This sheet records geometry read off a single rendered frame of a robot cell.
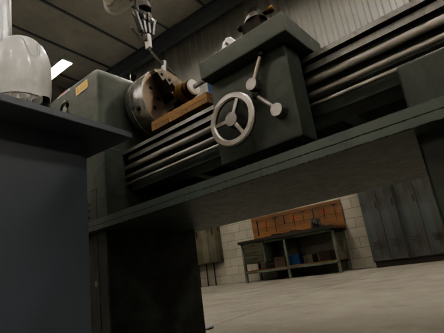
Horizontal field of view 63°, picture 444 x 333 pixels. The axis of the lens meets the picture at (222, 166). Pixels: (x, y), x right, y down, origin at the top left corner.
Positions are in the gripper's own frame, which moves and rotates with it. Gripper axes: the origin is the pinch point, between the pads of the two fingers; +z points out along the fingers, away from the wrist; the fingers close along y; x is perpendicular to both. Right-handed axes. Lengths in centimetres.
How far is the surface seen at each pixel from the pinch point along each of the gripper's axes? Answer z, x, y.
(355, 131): 78, -84, -24
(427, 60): 67, -100, -18
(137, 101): 28.8, 4.8, -6.4
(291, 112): 67, -69, -19
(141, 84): 22.0, 1.8, -5.8
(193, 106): 46, -29, -10
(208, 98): 46, -36, -9
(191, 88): 27.9, -14.6, 7.4
